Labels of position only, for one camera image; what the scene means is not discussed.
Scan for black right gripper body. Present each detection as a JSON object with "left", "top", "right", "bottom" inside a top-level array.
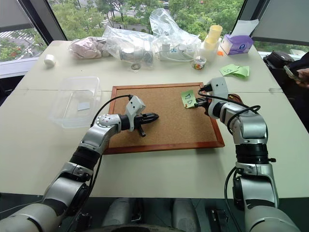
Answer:
[{"left": 202, "top": 96, "right": 214, "bottom": 116}]

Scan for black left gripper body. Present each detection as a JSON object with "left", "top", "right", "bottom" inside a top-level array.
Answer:
[{"left": 134, "top": 113, "right": 148, "bottom": 138}]

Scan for green note with triangles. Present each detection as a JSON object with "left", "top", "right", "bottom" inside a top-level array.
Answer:
[{"left": 181, "top": 89, "right": 196, "bottom": 110}]

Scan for brown tray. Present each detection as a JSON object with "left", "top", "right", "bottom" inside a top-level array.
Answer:
[{"left": 227, "top": 93, "right": 243, "bottom": 105}]

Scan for clear cup of colourful pushpins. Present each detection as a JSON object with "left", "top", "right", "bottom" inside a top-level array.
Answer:
[{"left": 192, "top": 56, "right": 207, "bottom": 72}]

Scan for green note with drawing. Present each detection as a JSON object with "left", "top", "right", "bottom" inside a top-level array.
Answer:
[{"left": 219, "top": 63, "right": 240, "bottom": 77}]

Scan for plain green note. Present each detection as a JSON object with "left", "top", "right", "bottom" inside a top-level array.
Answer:
[{"left": 232, "top": 65, "right": 251, "bottom": 80}]

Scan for purple tissue box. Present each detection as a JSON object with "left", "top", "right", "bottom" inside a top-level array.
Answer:
[{"left": 220, "top": 34, "right": 255, "bottom": 56}]

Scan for clear plastic box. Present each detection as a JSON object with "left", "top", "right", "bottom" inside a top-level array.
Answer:
[{"left": 47, "top": 76, "right": 102, "bottom": 129}]

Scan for bystander hand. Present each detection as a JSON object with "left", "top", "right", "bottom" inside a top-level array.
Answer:
[{"left": 295, "top": 68, "right": 309, "bottom": 88}]

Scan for wood-framed cork board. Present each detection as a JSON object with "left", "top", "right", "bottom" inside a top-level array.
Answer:
[{"left": 103, "top": 82, "right": 226, "bottom": 155}]

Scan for small grey label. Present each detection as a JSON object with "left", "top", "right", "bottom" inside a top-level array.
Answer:
[{"left": 77, "top": 101, "right": 91, "bottom": 112}]

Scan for silver metal cylinder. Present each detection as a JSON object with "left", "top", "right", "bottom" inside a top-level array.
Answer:
[{"left": 119, "top": 45, "right": 155, "bottom": 65}]

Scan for stacked pale yellow cups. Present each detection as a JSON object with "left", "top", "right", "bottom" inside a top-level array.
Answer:
[{"left": 204, "top": 24, "right": 223, "bottom": 45}]

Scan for large clear plastic bag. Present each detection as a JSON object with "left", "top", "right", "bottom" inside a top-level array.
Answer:
[{"left": 149, "top": 8, "right": 202, "bottom": 62}]

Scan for clear bag with metal parts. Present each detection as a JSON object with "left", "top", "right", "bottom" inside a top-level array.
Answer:
[{"left": 103, "top": 25, "right": 158, "bottom": 66}]

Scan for black bag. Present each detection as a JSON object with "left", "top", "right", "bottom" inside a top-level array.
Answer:
[{"left": 262, "top": 51, "right": 295, "bottom": 71}]

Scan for smartphone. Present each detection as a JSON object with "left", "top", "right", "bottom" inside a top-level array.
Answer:
[{"left": 283, "top": 65, "right": 303, "bottom": 81}]

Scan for bag of pink cloth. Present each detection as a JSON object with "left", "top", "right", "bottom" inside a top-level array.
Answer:
[{"left": 68, "top": 36, "right": 112, "bottom": 60}]

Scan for grey rounded shape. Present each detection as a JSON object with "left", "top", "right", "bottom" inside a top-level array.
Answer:
[
  {"left": 103, "top": 198, "right": 146, "bottom": 228},
  {"left": 172, "top": 198, "right": 203, "bottom": 232}
]

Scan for white tape roll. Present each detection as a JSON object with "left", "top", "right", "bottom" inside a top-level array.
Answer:
[{"left": 43, "top": 54, "right": 57, "bottom": 68}]

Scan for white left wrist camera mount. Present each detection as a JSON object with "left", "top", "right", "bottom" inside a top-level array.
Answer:
[{"left": 125, "top": 95, "right": 146, "bottom": 132}]

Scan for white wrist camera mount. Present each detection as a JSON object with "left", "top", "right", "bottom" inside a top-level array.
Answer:
[
  {"left": 204, "top": 77, "right": 229, "bottom": 101},
  {"left": 125, "top": 95, "right": 146, "bottom": 132}
]

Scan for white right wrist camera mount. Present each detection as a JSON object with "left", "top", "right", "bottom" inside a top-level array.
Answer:
[{"left": 204, "top": 77, "right": 229, "bottom": 101}]

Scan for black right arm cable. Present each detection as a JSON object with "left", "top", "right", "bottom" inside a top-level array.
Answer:
[{"left": 197, "top": 87, "right": 262, "bottom": 216}]

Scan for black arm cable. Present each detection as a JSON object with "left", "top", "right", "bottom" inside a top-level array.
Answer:
[
  {"left": 82, "top": 94, "right": 134, "bottom": 201},
  {"left": 197, "top": 87, "right": 262, "bottom": 216}
]

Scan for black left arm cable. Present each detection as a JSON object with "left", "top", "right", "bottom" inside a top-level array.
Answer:
[{"left": 82, "top": 94, "right": 134, "bottom": 201}]

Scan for black bracket under table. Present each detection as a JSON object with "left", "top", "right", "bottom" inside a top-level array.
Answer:
[{"left": 204, "top": 207, "right": 230, "bottom": 230}]

